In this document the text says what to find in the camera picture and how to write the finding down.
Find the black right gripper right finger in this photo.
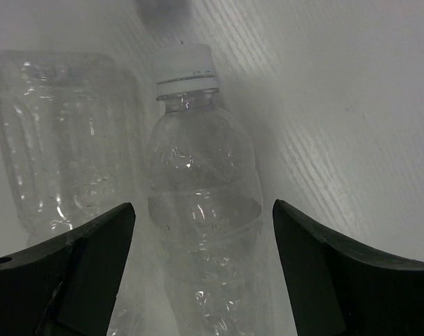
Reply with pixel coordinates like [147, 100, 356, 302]
[273, 199, 424, 335]

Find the clear bottle white cap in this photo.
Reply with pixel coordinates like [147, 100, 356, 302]
[148, 43, 266, 335]
[0, 50, 135, 245]

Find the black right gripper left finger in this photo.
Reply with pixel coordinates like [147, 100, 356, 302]
[0, 203, 135, 335]

